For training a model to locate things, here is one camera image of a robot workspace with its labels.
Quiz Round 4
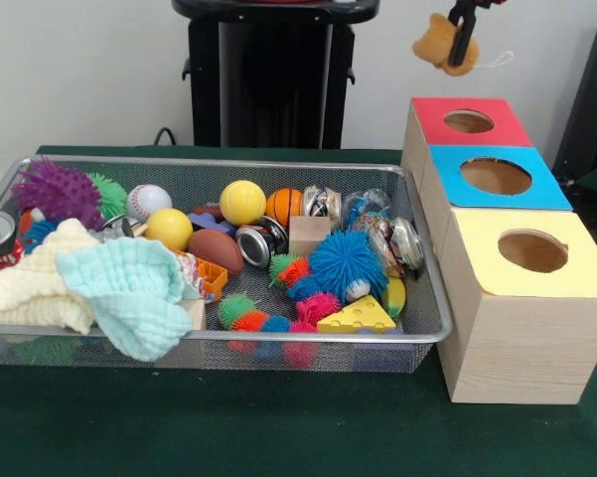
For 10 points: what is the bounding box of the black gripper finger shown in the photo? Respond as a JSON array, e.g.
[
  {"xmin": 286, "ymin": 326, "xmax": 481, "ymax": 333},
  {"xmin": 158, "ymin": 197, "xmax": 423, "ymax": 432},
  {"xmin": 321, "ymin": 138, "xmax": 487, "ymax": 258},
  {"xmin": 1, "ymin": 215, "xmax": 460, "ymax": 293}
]
[
  {"xmin": 449, "ymin": 7, "xmax": 479, "ymax": 69},
  {"xmin": 445, "ymin": 0, "xmax": 466, "ymax": 30}
]

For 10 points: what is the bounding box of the brown bear plush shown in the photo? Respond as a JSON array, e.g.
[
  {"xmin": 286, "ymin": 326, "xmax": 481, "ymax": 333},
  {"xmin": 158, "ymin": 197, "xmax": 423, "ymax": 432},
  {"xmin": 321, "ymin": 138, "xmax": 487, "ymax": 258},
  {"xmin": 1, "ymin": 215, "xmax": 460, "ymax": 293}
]
[{"xmin": 411, "ymin": 13, "xmax": 516, "ymax": 77}]

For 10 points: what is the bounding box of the mint knitted cloth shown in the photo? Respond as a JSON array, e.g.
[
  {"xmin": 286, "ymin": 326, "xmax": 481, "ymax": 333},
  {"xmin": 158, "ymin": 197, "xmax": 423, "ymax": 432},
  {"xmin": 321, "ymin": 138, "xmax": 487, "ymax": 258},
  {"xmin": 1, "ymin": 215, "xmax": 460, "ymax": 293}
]
[{"xmin": 55, "ymin": 237, "xmax": 195, "ymax": 363}]

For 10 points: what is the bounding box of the shallow metal mesh bin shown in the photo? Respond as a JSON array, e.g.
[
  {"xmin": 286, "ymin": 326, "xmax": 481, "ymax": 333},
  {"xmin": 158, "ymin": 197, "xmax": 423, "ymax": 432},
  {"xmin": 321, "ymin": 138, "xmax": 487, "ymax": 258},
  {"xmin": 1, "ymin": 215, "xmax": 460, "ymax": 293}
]
[{"xmin": 0, "ymin": 154, "xmax": 452, "ymax": 375}]

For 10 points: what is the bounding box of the green cloth side table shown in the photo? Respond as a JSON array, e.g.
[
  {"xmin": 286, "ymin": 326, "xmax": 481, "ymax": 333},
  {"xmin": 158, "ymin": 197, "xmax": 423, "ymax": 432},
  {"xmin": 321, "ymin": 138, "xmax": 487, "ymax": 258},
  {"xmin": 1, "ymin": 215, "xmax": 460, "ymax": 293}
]
[{"xmin": 573, "ymin": 158, "xmax": 597, "ymax": 200}]

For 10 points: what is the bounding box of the orange mini basketball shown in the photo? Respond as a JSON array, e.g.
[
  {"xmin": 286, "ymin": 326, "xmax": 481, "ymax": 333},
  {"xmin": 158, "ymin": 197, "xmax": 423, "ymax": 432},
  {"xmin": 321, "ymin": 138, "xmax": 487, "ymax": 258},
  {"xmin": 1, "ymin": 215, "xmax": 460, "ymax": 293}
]
[{"xmin": 266, "ymin": 188, "xmax": 305, "ymax": 231}]

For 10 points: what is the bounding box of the blue spiky rubber ball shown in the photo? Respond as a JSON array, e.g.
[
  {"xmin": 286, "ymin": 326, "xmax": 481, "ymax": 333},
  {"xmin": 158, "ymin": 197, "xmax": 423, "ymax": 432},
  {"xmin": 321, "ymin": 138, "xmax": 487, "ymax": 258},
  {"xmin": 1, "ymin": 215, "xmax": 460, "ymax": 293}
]
[{"xmin": 308, "ymin": 229, "xmax": 389, "ymax": 304}]

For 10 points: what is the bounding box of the yellow ball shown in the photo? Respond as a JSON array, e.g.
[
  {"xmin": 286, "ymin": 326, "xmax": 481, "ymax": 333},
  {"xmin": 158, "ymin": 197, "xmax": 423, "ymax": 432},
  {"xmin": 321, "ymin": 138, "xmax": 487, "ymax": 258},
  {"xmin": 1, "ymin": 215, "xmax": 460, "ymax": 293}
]
[
  {"xmin": 144, "ymin": 207, "xmax": 194, "ymax": 251},
  {"xmin": 219, "ymin": 180, "xmax": 268, "ymax": 227}
]

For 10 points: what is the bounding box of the multicolour spiky caterpillar toy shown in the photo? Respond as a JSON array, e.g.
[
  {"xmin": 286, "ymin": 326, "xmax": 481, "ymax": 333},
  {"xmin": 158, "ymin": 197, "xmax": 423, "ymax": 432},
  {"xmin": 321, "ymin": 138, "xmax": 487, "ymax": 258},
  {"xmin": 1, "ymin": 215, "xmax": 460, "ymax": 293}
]
[
  {"xmin": 218, "ymin": 292, "xmax": 319, "ymax": 335},
  {"xmin": 268, "ymin": 253, "xmax": 342, "ymax": 324}
]

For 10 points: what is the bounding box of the yellow cheese wedge toy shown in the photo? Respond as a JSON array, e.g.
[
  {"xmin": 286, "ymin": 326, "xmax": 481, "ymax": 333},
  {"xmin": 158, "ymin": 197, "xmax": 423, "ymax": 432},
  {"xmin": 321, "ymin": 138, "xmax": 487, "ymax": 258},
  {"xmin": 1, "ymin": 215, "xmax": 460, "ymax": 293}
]
[{"xmin": 316, "ymin": 294, "xmax": 397, "ymax": 335}]

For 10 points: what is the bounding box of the brown mini football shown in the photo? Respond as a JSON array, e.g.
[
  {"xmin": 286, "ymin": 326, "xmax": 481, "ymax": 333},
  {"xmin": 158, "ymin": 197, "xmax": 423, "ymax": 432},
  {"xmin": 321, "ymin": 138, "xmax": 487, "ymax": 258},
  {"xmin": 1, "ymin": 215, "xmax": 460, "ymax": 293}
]
[{"xmin": 188, "ymin": 228, "xmax": 245, "ymax": 277}]

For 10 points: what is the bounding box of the white mini baseball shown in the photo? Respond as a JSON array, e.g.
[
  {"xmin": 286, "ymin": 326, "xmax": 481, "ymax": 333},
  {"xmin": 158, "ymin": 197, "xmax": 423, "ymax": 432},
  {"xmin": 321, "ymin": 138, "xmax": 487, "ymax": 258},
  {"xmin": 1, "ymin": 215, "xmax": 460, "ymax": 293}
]
[{"xmin": 126, "ymin": 184, "xmax": 173, "ymax": 221}]

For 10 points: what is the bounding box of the dark green table cloth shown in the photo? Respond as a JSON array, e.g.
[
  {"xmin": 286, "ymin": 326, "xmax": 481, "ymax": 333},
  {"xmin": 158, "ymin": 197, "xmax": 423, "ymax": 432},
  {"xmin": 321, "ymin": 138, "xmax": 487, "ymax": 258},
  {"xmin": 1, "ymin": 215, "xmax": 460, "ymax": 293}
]
[{"xmin": 0, "ymin": 144, "xmax": 597, "ymax": 477}]

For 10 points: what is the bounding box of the purple spiky monster toy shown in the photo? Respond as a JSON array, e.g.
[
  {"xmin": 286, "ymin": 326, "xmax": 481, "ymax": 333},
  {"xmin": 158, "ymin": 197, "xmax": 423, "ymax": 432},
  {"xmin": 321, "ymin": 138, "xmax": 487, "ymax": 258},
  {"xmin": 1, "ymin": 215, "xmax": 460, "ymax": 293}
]
[{"xmin": 12, "ymin": 158, "xmax": 105, "ymax": 233}]

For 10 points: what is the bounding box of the cream knitted cloth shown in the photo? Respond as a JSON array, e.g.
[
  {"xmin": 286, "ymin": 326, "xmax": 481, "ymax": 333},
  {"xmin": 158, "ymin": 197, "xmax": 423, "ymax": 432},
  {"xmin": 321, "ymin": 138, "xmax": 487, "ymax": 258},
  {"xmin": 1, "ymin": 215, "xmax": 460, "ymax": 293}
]
[{"xmin": 0, "ymin": 218, "xmax": 100, "ymax": 335}]

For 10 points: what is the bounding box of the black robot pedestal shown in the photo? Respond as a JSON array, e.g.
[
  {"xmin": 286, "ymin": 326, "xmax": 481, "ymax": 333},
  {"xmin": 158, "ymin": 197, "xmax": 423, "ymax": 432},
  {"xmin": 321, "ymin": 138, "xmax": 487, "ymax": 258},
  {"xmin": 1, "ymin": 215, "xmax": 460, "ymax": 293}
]
[{"xmin": 171, "ymin": 0, "xmax": 381, "ymax": 149}]

